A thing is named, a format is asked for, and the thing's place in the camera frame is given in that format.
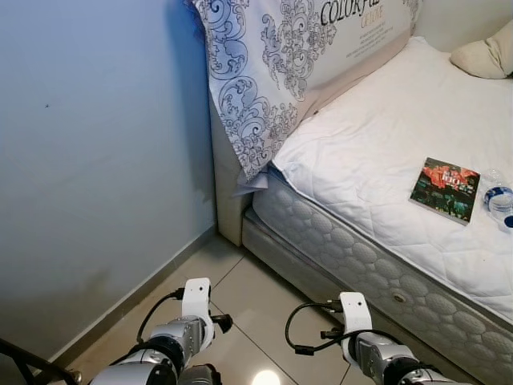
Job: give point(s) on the dark book with red cover art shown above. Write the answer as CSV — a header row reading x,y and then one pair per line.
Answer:
x,y
445,191

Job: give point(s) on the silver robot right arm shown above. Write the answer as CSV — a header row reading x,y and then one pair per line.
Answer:
x,y
385,353

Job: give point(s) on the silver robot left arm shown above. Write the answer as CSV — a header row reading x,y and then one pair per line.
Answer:
x,y
172,337

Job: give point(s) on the grey robot left leg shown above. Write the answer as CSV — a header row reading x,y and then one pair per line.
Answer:
x,y
200,377

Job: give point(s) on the grey bed base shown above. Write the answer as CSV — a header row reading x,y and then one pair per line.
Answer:
x,y
321,269

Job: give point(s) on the beige headboard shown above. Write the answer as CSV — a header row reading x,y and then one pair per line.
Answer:
x,y
224,200

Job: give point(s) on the white quilted mattress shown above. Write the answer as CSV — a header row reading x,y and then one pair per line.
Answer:
x,y
377,128

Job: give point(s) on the clear plastic water bottle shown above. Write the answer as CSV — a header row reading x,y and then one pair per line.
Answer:
x,y
498,199

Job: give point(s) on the floral patterned white bedsheet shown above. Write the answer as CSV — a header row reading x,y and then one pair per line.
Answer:
x,y
256,64

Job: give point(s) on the beige plush toy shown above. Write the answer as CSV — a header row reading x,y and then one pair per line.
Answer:
x,y
485,58

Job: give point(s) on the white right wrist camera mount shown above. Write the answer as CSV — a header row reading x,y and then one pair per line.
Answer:
x,y
355,313

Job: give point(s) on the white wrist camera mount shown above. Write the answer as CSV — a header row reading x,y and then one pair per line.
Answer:
x,y
195,301
355,313

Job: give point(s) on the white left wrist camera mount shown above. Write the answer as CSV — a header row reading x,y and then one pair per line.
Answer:
x,y
195,301

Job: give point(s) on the black metal frame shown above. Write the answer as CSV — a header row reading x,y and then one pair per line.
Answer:
x,y
32,362

